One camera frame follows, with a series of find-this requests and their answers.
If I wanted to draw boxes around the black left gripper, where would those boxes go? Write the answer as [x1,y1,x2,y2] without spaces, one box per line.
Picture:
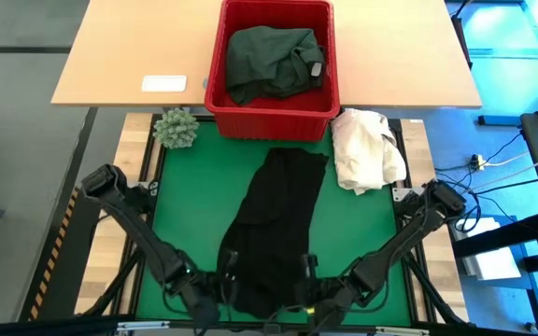
[177,250,240,332]

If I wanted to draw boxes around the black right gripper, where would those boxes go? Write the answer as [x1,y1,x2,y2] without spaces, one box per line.
[296,254,359,332]

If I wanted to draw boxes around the black garment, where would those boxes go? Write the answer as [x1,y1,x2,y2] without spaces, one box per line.
[216,147,330,321]

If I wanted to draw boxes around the red plastic bin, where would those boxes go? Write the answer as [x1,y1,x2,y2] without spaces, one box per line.
[204,0,342,143]

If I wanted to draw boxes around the cream garment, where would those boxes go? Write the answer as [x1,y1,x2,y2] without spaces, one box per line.
[330,107,408,196]

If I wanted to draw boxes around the artificial green potted plant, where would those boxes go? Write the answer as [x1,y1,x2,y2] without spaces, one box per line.
[151,106,200,149]

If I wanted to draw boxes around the wooden side board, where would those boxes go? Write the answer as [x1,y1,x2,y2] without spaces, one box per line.
[75,111,163,316]
[399,119,469,323]

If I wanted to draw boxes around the black hazard-striped plate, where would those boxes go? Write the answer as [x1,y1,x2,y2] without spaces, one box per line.
[19,186,97,323]

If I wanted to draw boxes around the white box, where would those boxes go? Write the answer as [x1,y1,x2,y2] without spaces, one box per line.
[455,217,522,281]

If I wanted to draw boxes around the white rectangular pad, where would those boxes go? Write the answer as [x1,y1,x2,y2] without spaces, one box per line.
[140,75,189,93]

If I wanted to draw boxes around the dark green garment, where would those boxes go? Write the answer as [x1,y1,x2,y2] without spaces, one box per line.
[225,26,326,106]

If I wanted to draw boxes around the black desk foot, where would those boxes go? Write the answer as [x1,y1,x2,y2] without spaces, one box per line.
[477,114,522,128]

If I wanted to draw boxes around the light wooden desk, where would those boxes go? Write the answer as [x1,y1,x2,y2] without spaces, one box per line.
[50,0,484,109]

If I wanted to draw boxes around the silver frame bracket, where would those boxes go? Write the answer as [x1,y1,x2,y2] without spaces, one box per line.
[116,320,171,332]
[375,326,430,336]

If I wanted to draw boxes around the black table frame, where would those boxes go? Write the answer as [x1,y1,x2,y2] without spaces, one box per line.
[81,111,469,336]

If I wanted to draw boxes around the yellow floor cable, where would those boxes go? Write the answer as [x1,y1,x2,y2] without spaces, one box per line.
[469,153,531,170]

